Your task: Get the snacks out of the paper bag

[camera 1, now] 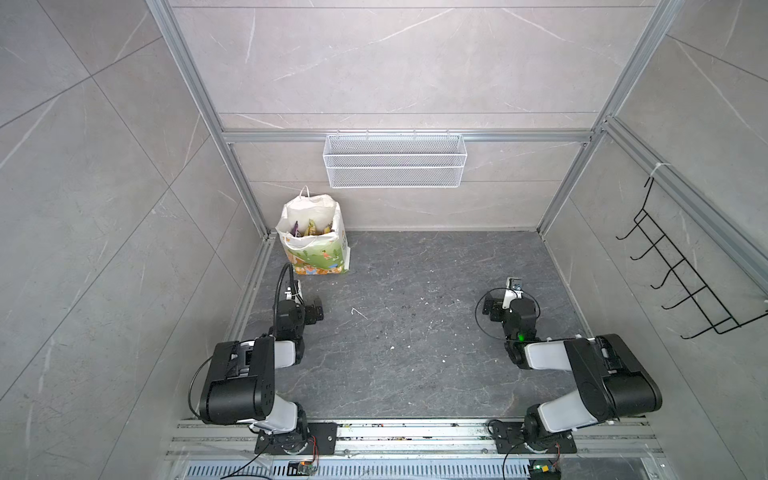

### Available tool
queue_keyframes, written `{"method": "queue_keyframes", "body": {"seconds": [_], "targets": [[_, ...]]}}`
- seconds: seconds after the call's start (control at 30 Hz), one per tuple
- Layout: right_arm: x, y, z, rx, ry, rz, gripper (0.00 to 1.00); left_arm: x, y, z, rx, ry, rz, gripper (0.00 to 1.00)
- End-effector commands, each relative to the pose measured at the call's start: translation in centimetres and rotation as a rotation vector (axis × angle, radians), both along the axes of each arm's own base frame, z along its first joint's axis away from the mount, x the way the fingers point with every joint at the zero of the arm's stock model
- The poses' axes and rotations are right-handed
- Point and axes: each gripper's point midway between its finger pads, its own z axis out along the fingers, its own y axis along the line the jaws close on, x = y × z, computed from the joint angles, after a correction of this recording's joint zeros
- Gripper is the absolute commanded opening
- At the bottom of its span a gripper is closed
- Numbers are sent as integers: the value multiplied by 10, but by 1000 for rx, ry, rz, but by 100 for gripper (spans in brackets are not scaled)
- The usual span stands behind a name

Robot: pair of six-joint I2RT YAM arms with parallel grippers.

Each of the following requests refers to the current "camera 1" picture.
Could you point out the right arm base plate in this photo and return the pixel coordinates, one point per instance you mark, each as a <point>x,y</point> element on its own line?
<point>523,437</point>

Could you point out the aluminium rail frame front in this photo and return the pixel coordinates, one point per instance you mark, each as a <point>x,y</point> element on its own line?
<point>446,448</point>

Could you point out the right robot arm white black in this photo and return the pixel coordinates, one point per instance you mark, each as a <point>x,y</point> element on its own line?
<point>611,383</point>

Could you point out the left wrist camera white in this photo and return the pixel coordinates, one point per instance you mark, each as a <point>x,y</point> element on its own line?
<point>293,292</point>

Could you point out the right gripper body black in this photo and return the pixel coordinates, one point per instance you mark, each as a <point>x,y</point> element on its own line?
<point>495,306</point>

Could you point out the white paper gift bag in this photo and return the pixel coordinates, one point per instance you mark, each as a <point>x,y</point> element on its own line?
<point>313,235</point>

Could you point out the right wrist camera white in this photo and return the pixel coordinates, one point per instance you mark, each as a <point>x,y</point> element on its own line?
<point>513,291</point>

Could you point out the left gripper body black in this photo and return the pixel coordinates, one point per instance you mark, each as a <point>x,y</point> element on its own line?
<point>313,309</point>

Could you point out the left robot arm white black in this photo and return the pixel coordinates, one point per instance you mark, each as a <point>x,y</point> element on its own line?
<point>240,381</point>

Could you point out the white wire mesh basket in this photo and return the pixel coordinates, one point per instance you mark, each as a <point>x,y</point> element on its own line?
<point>379,161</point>

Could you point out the black wire hook rack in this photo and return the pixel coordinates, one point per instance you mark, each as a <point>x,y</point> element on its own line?
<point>696,290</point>

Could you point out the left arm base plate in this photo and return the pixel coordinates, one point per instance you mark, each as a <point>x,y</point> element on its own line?
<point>314,438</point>

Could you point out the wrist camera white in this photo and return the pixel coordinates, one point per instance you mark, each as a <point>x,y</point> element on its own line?
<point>513,291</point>
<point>293,292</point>

